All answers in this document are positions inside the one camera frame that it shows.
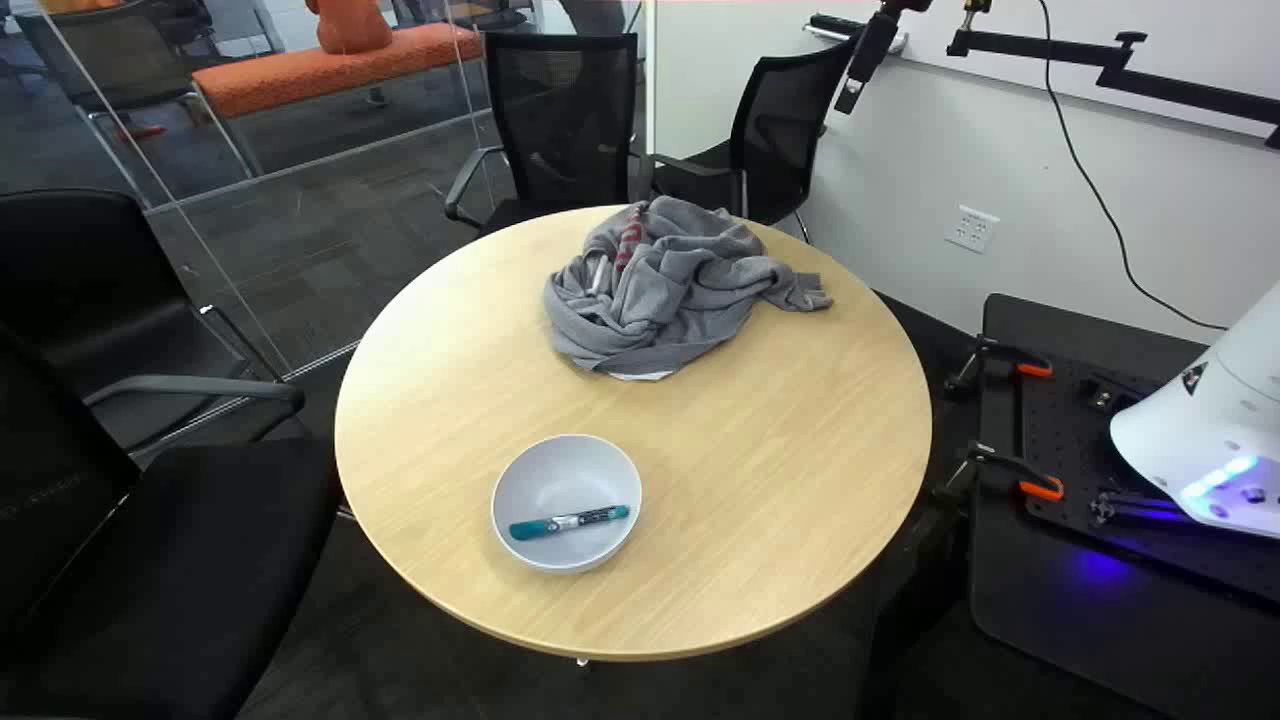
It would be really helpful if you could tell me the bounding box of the teal capped whiteboard marker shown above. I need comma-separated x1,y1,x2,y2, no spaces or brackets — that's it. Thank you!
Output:
504,499,634,545

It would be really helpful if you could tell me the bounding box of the light grey round bowl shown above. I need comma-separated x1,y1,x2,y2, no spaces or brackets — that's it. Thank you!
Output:
489,430,650,581

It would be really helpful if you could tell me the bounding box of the crumpled grey hoodie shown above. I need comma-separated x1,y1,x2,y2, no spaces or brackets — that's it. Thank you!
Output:
540,193,840,389

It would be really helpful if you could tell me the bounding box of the black mesh office chair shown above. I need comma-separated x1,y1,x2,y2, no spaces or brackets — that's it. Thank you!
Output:
0,322,343,720
0,183,313,464
650,34,860,232
441,27,644,239

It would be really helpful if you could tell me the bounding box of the glass partition panel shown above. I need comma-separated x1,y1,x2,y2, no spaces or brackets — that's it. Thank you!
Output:
23,0,658,382

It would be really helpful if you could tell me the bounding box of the orange upholstered bench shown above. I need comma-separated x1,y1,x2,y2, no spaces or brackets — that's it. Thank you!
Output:
192,20,489,118

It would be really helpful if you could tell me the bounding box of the orange cushion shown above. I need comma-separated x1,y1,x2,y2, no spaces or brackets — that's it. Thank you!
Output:
307,0,399,61

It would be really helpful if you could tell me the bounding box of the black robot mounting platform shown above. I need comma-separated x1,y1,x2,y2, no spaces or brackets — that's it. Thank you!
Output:
963,291,1280,720

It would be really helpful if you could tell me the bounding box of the grey chair behind glass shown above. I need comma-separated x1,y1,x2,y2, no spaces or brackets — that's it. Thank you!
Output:
14,5,263,183

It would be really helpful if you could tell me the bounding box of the white wall outlet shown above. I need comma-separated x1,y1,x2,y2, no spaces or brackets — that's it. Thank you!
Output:
941,201,1005,258

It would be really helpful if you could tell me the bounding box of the black camera on mount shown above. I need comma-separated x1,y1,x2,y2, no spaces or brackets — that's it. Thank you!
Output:
807,0,935,118

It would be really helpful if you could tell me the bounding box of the black clamp with orange handle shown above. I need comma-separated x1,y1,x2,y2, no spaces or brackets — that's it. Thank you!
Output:
949,335,1061,398
935,440,1071,513

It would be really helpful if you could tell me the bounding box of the black hanging cable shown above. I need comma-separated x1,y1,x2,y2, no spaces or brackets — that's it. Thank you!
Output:
1032,0,1233,335

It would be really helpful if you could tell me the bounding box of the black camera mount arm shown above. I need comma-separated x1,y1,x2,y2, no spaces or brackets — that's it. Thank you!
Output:
944,0,1280,151

